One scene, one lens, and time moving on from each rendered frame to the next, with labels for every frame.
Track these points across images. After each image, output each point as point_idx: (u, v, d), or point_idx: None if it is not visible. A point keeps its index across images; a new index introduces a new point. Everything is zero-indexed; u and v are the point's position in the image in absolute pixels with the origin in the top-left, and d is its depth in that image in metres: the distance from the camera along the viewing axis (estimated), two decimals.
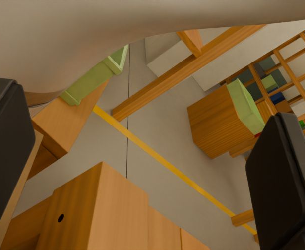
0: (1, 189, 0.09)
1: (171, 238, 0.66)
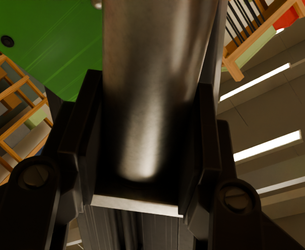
0: (94, 171, 0.10)
1: None
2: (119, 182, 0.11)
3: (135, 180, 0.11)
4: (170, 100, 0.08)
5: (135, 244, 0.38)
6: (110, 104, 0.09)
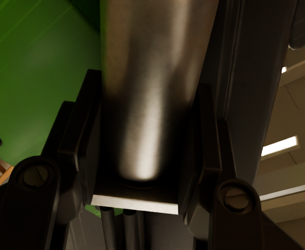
0: (94, 171, 0.10)
1: None
2: (120, 182, 0.11)
3: (136, 180, 0.11)
4: (170, 103, 0.08)
5: None
6: (110, 107, 0.09)
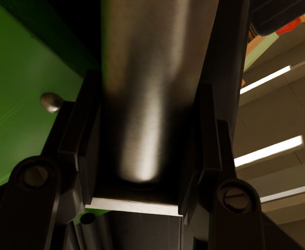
0: (94, 171, 0.10)
1: None
2: (121, 184, 0.11)
3: (137, 181, 0.11)
4: (172, 102, 0.08)
5: None
6: (111, 107, 0.09)
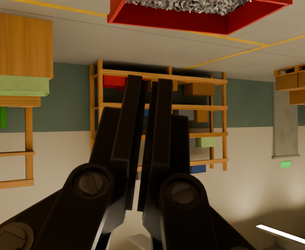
0: (136, 177, 0.10)
1: None
2: None
3: None
4: None
5: None
6: None
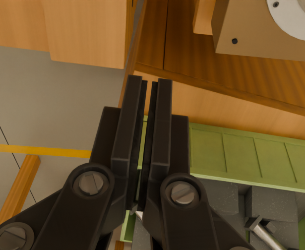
0: (136, 177, 0.10)
1: None
2: None
3: None
4: None
5: None
6: None
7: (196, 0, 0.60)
